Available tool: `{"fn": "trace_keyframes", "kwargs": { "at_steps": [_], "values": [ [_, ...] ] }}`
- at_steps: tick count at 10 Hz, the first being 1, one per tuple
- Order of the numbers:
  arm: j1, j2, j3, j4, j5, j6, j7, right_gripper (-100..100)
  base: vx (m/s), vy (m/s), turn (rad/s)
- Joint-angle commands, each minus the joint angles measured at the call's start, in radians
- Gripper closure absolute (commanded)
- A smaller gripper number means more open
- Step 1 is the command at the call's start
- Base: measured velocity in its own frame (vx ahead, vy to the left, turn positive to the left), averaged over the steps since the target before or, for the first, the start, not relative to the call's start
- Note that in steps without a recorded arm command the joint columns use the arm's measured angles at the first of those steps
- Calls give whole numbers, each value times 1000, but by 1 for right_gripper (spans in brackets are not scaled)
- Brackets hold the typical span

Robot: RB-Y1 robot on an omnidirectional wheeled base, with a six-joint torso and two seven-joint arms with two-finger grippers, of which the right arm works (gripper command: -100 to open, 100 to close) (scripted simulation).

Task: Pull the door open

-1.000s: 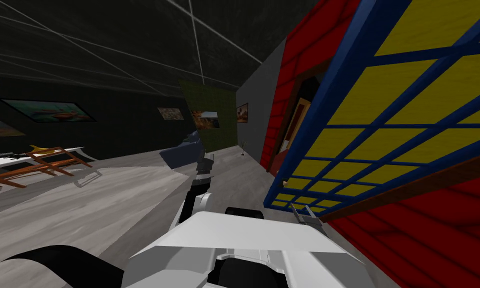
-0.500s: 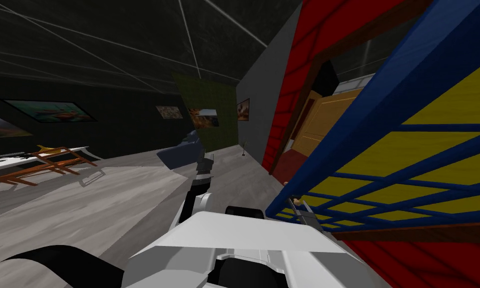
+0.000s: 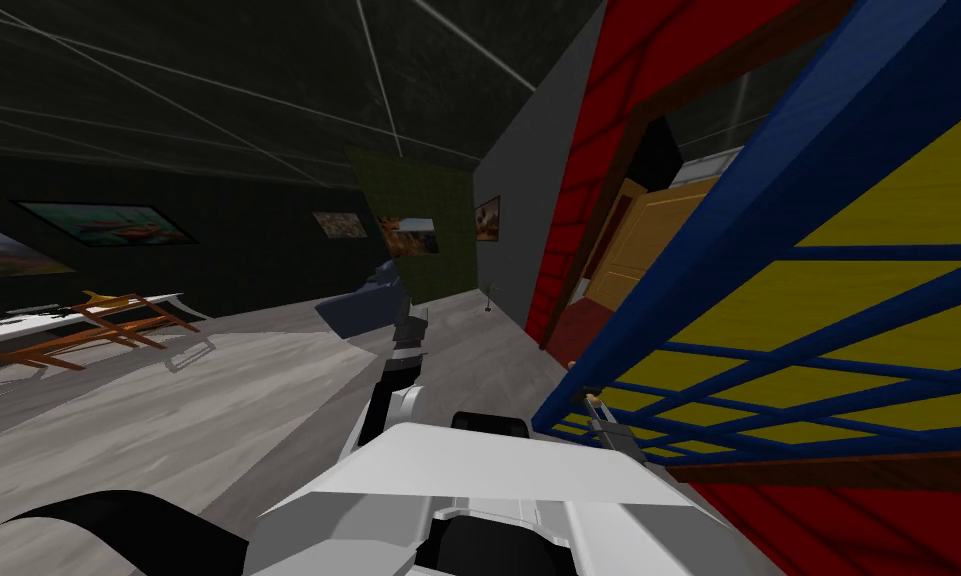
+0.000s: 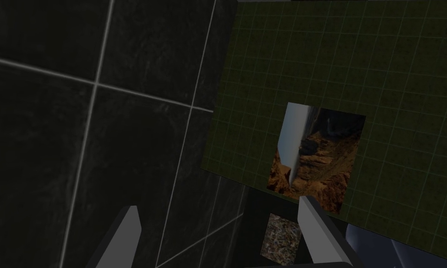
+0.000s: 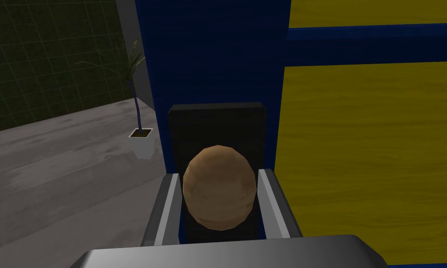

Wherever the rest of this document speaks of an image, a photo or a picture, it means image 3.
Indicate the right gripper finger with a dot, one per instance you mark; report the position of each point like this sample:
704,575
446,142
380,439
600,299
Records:
597,413

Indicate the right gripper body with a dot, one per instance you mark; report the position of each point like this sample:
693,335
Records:
620,442

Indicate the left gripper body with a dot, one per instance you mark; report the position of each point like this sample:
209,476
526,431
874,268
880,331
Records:
412,333

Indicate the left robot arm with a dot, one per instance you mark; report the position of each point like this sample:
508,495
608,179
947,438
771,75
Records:
390,400

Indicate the orange and black door knob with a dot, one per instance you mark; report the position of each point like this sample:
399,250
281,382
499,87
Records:
590,394

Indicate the dark blue sofa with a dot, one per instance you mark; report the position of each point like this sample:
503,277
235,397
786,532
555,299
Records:
360,308

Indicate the small thin floor plant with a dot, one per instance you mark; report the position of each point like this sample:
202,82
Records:
489,298

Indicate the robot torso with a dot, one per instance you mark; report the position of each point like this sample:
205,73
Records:
480,472

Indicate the light wooden door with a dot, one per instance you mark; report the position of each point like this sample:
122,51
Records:
648,240

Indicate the white table with orange legs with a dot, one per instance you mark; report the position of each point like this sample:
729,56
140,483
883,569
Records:
104,314

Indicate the blue and yellow door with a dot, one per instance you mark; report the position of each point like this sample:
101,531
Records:
848,200

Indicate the orange and blue wall picture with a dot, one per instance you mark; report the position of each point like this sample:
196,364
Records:
408,236

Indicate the small brown wall picture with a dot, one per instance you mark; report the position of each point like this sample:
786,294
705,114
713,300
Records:
340,225

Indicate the orange framed wall picture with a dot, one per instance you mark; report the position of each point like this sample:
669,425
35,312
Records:
487,219

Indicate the teal and orange wall picture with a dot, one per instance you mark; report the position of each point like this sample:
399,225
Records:
108,224

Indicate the grey and brown wall picture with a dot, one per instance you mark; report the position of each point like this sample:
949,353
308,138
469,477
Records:
4,256

